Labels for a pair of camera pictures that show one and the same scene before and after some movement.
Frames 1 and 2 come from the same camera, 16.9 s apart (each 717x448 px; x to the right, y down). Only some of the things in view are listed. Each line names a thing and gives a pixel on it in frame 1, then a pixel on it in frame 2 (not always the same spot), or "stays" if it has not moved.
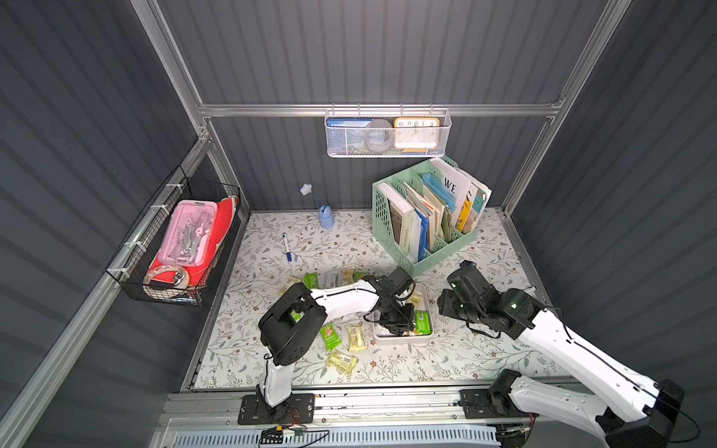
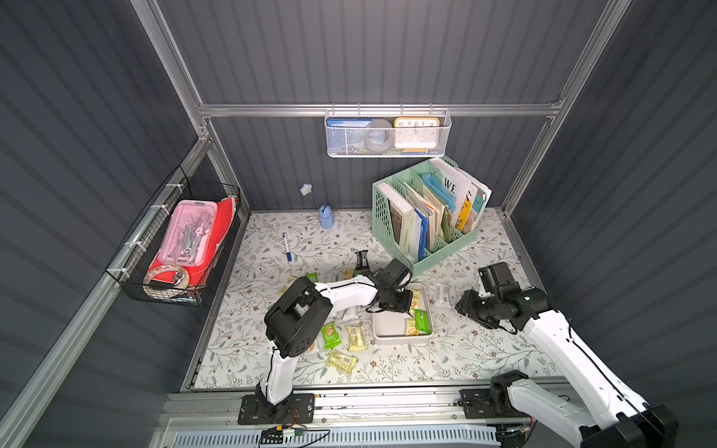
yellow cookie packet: x=342 y=362 stays
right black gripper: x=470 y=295 to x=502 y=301
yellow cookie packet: x=356 y=339 stays
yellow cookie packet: x=289 y=283 stays
